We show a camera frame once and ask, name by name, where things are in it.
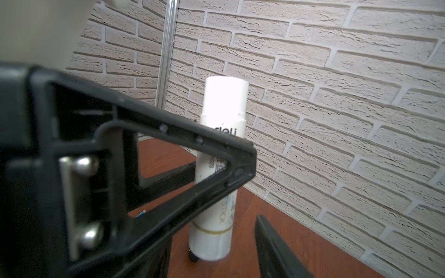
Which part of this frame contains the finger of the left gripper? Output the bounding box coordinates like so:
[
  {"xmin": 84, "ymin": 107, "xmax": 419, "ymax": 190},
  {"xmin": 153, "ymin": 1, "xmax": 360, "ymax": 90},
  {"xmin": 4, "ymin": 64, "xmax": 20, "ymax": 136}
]
[
  {"xmin": 59, "ymin": 95, "xmax": 257, "ymax": 278},
  {"xmin": 128, "ymin": 162, "xmax": 196, "ymax": 211}
]

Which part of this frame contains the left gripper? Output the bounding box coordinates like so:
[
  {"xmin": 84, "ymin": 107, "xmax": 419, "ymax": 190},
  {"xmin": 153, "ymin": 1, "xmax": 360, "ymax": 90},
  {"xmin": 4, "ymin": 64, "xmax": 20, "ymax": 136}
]
[{"xmin": 1, "ymin": 63, "xmax": 125, "ymax": 278}]

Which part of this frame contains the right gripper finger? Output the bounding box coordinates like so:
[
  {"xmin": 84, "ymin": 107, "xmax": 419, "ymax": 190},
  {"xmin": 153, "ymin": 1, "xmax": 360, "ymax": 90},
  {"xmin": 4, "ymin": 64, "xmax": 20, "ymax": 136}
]
[{"xmin": 254, "ymin": 215, "xmax": 313, "ymax": 278}]

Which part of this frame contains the white glue stick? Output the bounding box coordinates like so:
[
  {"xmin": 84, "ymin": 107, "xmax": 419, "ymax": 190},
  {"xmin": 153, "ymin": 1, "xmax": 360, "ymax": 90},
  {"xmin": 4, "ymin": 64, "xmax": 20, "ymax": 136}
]
[{"xmin": 188, "ymin": 75, "xmax": 250, "ymax": 262}]

